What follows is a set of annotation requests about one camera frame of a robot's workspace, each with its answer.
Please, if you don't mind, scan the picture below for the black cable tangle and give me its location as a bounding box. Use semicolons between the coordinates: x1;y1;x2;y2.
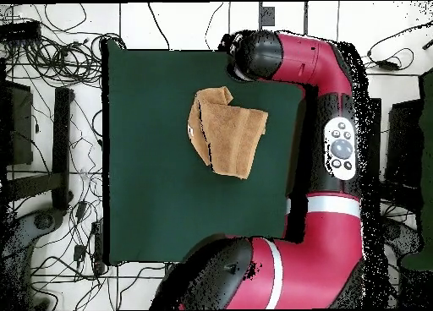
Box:
0;3;128;89

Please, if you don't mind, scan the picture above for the dark green table cloth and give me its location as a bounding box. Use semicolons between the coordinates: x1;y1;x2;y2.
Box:
101;38;307;267

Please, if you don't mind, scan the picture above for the grey wheeled floor base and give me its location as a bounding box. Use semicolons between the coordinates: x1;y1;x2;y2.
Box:
381;215;424;255
0;207;66;292

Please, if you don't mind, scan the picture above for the black stand frame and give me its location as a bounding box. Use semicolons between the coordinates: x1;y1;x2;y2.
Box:
6;86;75;212

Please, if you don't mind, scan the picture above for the black flat device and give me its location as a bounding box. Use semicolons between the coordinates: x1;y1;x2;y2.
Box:
0;19;43;42

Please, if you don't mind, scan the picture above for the black power strip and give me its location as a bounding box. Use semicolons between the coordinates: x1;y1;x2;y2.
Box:
90;219;105;275

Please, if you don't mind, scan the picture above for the black box case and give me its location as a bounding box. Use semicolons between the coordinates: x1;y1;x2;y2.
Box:
385;99;424;190
0;80;35;166

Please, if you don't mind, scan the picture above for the tan terry cloth towel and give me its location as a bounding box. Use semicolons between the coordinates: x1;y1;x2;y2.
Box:
186;85;269;181

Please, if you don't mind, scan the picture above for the black power adapter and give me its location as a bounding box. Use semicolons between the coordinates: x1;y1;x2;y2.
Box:
375;59;401;71

